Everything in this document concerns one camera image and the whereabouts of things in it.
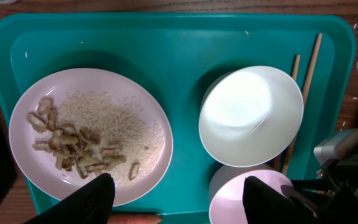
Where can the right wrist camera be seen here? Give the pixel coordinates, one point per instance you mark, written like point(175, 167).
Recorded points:
point(338, 146)

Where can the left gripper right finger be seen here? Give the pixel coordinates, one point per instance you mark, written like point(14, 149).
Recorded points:
point(264, 205)

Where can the pink bowl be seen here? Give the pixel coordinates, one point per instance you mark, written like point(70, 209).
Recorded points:
point(226, 190)

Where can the peanut shells pile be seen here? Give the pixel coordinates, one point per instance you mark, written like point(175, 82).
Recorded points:
point(88, 133)

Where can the rice pile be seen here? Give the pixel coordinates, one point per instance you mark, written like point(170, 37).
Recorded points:
point(142, 154)

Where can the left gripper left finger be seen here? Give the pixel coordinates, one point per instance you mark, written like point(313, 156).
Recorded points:
point(90, 204)

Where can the pink plate with food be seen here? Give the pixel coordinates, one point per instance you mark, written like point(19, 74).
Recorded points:
point(39, 167)

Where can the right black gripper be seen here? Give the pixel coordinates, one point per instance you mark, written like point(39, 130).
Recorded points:
point(335, 193)

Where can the white bowl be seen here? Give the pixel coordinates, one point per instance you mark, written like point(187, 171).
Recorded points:
point(249, 116)

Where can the teal serving tray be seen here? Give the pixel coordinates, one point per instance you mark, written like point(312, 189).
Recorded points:
point(175, 57)

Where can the right wooden chopstick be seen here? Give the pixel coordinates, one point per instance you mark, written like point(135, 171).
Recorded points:
point(305, 92)

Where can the orange carrot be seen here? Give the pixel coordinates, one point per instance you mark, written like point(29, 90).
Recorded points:
point(134, 219)

